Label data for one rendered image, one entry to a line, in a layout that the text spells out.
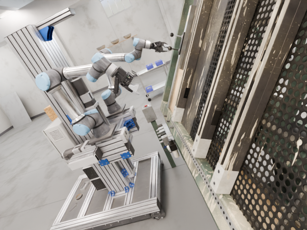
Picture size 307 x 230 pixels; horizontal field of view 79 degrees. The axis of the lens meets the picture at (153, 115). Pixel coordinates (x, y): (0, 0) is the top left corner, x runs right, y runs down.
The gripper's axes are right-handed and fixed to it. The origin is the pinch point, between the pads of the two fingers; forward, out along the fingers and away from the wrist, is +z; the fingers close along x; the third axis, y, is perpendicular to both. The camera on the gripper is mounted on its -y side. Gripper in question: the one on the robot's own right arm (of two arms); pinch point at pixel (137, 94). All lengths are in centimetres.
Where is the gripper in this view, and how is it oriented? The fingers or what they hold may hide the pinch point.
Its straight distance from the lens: 126.1
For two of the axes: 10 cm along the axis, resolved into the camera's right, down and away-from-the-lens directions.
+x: 0.4, -4.3, 9.0
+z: 7.6, 5.9, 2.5
